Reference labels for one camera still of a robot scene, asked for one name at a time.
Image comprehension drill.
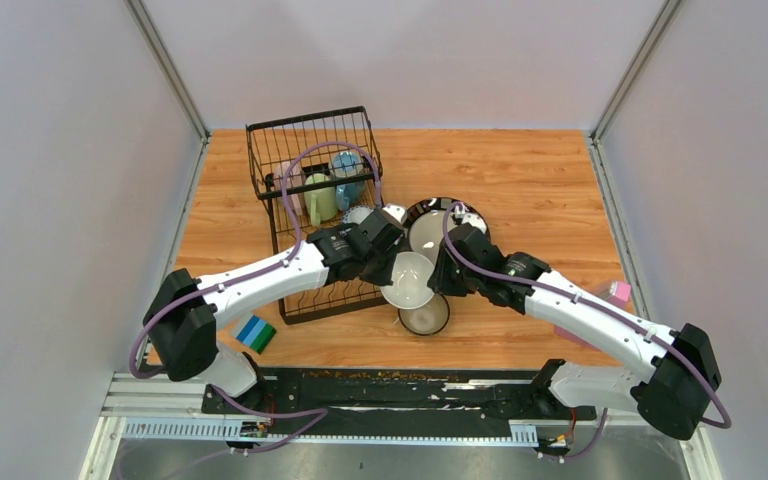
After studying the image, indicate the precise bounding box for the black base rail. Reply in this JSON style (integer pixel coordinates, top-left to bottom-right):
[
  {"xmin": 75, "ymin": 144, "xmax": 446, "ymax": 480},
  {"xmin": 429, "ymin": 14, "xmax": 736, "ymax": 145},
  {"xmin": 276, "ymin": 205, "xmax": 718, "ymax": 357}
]
[{"xmin": 102, "ymin": 364, "xmax": 703, "ymax": 458}]

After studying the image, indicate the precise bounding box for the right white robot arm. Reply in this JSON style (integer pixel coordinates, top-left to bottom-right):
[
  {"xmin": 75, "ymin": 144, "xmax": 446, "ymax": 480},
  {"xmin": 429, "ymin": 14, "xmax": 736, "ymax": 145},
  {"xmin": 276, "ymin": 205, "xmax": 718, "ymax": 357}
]
[{"xmin": 428, "ymin": 224, "xmax": 732, "ymax": 440}]

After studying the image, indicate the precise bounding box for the black rimmed white plate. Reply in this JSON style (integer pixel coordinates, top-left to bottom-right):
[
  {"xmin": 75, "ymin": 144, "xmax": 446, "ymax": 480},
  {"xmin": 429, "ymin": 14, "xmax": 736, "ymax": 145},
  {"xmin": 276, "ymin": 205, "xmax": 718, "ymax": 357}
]
[{"xmin": 404, "ymin": 197, "xmax": 491, "ymax": 264}]

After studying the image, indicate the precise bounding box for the black wire dish rack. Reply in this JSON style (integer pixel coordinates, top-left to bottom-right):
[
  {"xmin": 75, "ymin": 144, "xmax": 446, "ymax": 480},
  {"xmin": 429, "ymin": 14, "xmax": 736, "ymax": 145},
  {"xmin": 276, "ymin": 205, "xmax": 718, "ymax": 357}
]
[{"xmin": 246, "ymin": 106, "xmax": 385, "ymax": 325}]

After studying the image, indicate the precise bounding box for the pink ceramic mug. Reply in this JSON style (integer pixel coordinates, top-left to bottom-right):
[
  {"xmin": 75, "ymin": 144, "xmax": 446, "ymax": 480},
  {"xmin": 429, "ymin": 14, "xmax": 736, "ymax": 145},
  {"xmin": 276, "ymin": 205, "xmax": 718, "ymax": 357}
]
[{"xmin": 273, "ymin": 161, "xmax": 306, "ymax": 217}]

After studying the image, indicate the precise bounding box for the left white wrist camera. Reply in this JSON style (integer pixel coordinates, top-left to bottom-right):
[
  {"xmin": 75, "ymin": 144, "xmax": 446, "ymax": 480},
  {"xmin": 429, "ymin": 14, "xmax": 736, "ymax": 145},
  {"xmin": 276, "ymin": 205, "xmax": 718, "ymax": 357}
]
[{"xmin": 383, "ymin": 203, "xmax": 407, "ymax": 225}]

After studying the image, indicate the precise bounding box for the blue green striped sponge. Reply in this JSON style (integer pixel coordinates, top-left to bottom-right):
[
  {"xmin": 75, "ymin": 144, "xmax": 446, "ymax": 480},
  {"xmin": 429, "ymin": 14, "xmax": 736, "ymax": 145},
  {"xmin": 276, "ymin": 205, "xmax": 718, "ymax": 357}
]
[{"xmin": 230, "ymin": 315, "xmax": 277, "ymax": 354}]

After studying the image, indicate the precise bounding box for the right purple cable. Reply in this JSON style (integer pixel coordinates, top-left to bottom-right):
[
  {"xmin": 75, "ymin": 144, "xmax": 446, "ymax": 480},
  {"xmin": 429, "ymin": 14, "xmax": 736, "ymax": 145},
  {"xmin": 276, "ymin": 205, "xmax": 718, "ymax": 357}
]
[{"xmin": 441, "ymin": 201, "xmax": 733, "ymax": 463}]

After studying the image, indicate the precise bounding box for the white black bowl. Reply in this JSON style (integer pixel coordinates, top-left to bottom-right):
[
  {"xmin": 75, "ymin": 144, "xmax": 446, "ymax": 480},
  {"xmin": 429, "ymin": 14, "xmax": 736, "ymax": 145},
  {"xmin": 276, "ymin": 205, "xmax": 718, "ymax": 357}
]
[{"xmin": 342, "ymin": 205, "xmax": 374, "ymax": 224}]

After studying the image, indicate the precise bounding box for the pink box with mirror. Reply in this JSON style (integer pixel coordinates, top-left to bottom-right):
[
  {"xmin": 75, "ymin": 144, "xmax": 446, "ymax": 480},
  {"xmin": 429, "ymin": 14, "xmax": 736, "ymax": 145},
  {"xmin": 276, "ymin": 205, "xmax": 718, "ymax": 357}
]
[{"xmin": 554, "ymin": 280, "xmax": 632, "ymax": 350}]

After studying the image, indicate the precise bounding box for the blue butterfly mug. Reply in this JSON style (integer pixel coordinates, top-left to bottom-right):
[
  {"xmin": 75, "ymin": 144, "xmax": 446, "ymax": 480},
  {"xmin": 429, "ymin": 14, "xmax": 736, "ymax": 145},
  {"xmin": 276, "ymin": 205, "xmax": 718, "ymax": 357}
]
[{"xmin": 330, "ymin": 150, "xmax": 365, "ymax": 211}]

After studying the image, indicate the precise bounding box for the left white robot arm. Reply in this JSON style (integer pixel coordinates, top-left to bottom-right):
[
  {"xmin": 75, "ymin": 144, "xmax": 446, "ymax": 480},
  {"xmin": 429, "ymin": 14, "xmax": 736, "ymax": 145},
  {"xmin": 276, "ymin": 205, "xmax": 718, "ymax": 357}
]
[{"xmin": 136, "ymin": 204, "xmax": 407, "ymax": 413}]

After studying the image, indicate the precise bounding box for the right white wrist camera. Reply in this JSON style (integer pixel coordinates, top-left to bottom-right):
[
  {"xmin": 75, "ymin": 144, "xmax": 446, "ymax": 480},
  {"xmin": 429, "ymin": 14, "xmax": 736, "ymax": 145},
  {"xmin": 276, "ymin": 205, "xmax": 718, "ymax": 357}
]
[{"xmin": 454, "ymin": 211, "xmax": 488, "ymax": 235}]

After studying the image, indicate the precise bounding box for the light green mug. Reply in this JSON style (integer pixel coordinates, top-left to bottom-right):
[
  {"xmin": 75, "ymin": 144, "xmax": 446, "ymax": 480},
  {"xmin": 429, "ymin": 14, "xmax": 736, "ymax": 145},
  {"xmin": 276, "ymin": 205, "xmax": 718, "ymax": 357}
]
[{"xmin": 303, "ymin": 173, "xmax": 339, "ymax": 227}]

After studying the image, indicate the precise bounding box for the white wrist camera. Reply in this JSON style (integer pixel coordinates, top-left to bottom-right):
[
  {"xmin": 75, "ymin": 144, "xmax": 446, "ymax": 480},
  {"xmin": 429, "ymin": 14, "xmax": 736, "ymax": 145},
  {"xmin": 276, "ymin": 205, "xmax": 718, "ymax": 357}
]
[
  {"xmin": 383, "ymin": 203, "xmax": 407, "ymax": 225},
  {"xmin": 454, "ymin": 211, "xmax": 488, "ymax": 235}
]

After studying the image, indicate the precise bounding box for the white ribbed bowl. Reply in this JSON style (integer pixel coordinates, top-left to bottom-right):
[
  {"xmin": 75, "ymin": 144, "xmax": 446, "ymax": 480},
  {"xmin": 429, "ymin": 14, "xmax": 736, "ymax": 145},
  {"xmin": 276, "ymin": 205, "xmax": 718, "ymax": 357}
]
[{"xmin": 380, "ymin": 251, "xmax": 434, "ymax": 310}]

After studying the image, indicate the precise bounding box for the dark brown speckled bowl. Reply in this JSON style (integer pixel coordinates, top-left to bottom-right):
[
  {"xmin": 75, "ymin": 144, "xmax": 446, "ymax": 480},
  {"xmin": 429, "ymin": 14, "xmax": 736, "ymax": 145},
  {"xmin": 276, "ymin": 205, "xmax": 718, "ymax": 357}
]
[{"xmin": 398, "ymin": 295, "xmax": 451, "ymax": 336}]

